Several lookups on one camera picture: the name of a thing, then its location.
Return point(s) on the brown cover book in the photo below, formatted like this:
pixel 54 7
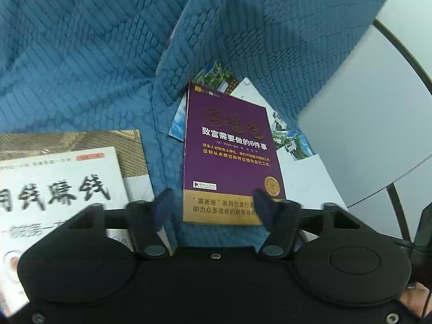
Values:
pixel 128 155

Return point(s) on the landscape print white notebook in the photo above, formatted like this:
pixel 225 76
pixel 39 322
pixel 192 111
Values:
pixel 251 92
pixel 216 74
pixel 303 182

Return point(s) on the purple cover book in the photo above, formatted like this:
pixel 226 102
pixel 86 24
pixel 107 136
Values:
pixel 229 162

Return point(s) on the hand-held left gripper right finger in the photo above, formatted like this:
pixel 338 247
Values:
pixel 263 209

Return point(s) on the white softcover book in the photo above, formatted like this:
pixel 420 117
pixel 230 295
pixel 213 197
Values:
pixel 50 182

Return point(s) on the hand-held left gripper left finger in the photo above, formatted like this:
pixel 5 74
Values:
pixel 165 206

